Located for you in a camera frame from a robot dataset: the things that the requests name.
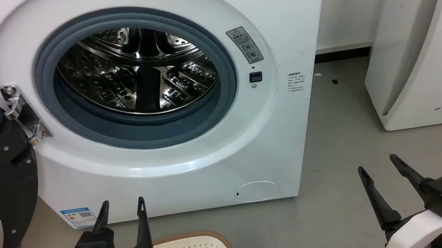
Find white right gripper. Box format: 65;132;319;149
356;147;442;248

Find silver metal door hinge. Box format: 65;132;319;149
0;80;54;149

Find stainless steel washer drum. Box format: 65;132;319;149
52;15;224;128

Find blue energy label sticker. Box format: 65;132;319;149
60;205;99;230

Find round white filter cover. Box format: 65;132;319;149
233;178;281;204

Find grey rubber door gasket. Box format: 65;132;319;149
25;0;246;164

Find white text sticker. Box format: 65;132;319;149
286;71;308;94

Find grey warning sticker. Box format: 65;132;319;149
225;24;265;67

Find white front-load washing machine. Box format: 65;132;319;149
0;0;358;239

